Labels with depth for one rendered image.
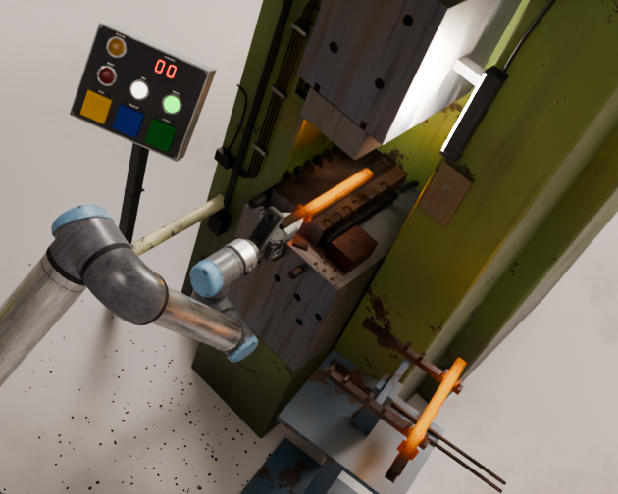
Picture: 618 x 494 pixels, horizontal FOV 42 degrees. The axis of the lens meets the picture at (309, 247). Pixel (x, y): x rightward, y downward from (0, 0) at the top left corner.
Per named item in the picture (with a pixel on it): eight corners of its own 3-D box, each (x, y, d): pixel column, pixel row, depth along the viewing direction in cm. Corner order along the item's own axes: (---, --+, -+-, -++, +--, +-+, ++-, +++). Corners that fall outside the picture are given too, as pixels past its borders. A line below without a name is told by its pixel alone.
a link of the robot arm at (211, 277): (183, 283, 209) (189, 260, 202) (218, 261, 217) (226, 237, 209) (208, 307, 206) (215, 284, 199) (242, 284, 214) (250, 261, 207)
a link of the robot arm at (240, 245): (226, 238, 209) (251, 263, 207) (238, 230, 212) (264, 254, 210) (219, 260, 216) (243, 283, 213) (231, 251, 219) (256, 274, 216)
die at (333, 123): (354, 161, 205) (367, 133, 198) (299, 114, 211) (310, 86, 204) (443, 107, 232) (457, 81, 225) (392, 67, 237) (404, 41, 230)
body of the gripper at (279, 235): (263, 235, 227) (232, 255, 219) (270, 216, 220) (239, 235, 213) (282, 253, 224) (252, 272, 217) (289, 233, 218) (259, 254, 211)
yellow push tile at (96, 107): (103, 124, 229) (111, 100, 227) (79, 114, 229) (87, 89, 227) (106, 124, 231) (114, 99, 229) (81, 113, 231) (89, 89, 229)
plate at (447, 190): (443, 227, 212) (471, 183, 199) (418, 206, 214) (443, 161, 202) (447, 223, 213) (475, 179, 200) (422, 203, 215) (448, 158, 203)
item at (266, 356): (260, 439, 290) (295, 372, 256) (190, 368, 300) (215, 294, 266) (355, 359, 325) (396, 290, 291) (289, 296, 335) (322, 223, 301)
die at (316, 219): (315, 247, 231) (324, 228, 225) (267, 204, 237) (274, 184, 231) (399, 190, 257) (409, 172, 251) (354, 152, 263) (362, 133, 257)
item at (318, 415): (394, 511, 214) (397, 508, 213) (276, 419, 222) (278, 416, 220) (441, 433, 234) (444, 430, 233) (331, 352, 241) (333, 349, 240)
